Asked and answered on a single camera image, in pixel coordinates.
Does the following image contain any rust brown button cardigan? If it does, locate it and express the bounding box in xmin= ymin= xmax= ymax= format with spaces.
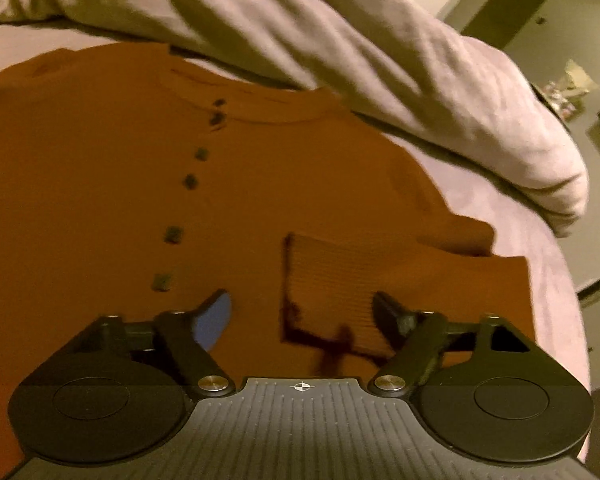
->
xmin=0 ymin=41 xmax=538 ymax=480

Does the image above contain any lilac bed sheet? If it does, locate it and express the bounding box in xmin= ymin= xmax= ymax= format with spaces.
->
xmin=0 ymin=23 xmax=592 ymax=463

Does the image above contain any dark side shelf with items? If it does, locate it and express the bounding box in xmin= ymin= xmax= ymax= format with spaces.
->
xmin=532 ymin=60 xmax=600 ymax=122

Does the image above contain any lilac rumpled duvet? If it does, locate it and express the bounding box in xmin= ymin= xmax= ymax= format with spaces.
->
xmin=0 ymin=0 xmax=590 ymax=237

